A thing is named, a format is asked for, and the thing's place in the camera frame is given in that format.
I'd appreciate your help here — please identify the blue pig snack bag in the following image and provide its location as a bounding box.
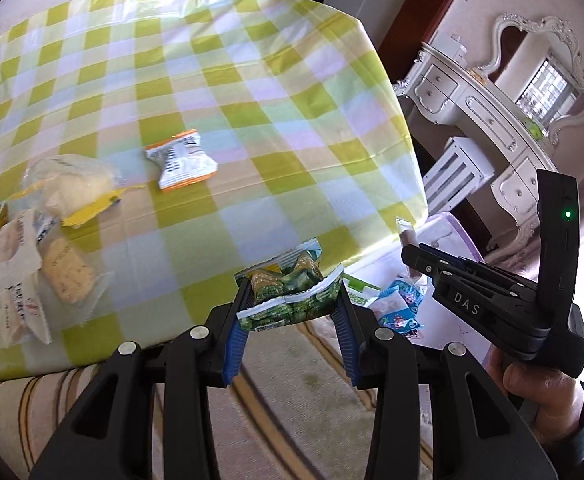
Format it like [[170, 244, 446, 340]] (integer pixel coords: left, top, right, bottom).
[[370, 276, 428, 335]]

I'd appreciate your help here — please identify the clear biscuit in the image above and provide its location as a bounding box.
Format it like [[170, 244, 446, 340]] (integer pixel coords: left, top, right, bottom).
[[38, 235, 114, 330]]

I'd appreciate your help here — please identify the green garlic pea packet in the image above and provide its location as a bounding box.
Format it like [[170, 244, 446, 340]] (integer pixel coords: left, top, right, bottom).
[[234, 238, 344, 332]]

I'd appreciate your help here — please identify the white pastry packet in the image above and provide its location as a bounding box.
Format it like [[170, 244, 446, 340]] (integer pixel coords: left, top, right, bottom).
[[0, 209, 52, 347]]

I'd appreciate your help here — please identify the cream roll clear package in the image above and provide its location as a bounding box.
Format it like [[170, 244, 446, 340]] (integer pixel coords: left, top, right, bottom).
[[7, 154, 140, 229]]

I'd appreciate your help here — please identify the orange white small packet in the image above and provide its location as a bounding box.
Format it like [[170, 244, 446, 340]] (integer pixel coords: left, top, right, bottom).
[[146, 129, 218, 192]]

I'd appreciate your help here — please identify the white green ginkgo snack bag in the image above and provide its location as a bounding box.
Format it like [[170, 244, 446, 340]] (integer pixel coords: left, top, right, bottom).
[[343, 273, 381, 308]]

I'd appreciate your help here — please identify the person right hand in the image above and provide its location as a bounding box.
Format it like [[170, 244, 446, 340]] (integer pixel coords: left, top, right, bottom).
[[484, 346, 584, 445]]

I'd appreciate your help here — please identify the purple storage box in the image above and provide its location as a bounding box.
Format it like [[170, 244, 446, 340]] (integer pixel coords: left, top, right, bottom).
[[356, 211, 496, 366]]

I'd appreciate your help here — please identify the white slatted stool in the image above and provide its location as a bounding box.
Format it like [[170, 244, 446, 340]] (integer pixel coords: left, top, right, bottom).
[[422, 136, 495, 214]]

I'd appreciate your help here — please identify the white ornate dresser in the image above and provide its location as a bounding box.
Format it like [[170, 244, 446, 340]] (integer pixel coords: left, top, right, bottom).
[[393, 44, 556, 264]]

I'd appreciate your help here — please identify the ornate dresser mirror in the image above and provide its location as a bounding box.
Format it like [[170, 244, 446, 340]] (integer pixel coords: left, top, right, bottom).
[[471, 13, 584, 153]]

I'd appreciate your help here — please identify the green checkered tablecloth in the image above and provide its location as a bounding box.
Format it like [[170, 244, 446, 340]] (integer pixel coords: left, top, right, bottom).
[[0, 0, 428, 379]]

